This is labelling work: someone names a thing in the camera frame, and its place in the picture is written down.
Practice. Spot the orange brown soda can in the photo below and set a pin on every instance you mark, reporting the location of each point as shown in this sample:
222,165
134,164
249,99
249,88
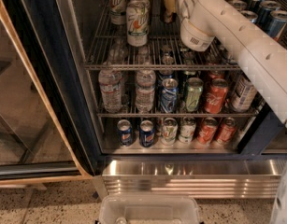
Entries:
168,11

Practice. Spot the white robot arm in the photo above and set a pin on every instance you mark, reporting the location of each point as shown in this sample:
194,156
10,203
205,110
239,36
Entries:
260,58

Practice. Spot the middle 7up can behind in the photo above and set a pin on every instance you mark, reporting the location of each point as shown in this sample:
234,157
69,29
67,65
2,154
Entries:
143,0

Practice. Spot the front white 7up can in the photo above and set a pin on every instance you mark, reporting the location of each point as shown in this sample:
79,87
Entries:
137,17

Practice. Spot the red bull can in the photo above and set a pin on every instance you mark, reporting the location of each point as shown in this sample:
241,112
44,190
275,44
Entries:
264,9
276,24
239,5
251,16

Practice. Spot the back left 7up can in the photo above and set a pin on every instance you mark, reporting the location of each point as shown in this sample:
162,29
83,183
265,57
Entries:
117,9

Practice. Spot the green soda can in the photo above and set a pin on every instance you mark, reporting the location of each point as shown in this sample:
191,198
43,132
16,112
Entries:
194,89

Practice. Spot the red Coca-Cola can middle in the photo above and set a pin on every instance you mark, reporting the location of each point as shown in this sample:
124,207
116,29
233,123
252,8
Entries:
216,93

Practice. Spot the blue Pepsi can middle shelf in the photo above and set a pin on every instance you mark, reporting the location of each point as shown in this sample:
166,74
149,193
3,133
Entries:
169,95

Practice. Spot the right front Red Bull can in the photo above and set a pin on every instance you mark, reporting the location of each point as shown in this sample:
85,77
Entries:
276,24

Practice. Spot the left Coca-Cola can bottom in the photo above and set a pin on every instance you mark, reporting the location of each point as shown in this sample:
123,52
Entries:
207,130

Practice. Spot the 7up can bottom left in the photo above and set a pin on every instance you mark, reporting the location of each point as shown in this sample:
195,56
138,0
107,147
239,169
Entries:
169,131

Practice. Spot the right Coca-Cola can bottom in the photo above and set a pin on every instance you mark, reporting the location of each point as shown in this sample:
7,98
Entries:
226,131

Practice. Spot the pepsi can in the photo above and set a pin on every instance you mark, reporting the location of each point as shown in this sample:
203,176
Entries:
146,133
125,134

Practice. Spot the left Pepsi can bottom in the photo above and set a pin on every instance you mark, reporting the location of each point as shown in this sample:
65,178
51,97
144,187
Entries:
125,134

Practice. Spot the steel fridge base grille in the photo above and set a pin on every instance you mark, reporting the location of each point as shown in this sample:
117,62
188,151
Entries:
197,179

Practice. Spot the glass fridge door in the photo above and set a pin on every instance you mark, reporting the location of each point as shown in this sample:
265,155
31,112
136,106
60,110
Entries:
46,132

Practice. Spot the right water bottle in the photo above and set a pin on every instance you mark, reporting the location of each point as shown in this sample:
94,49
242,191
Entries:
145,90

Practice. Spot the water bottle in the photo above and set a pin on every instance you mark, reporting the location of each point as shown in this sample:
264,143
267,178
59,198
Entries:
145,90
110,87

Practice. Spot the left water bottle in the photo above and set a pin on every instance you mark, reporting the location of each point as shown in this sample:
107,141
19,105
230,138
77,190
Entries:
110,87

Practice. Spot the white labelled bottle right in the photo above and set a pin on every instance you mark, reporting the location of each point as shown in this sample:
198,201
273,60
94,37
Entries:
243,95

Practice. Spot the clear plastic bin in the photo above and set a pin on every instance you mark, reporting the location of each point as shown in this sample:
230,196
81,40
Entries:
148,209

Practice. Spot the top wire shelf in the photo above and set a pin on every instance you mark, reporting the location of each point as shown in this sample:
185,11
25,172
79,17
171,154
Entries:
163,52

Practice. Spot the wire shelf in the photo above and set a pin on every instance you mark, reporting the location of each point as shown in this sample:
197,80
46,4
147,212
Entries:
131,112
163,52

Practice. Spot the middle wire shelf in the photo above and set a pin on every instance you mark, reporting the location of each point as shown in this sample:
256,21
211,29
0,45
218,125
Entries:
131,112

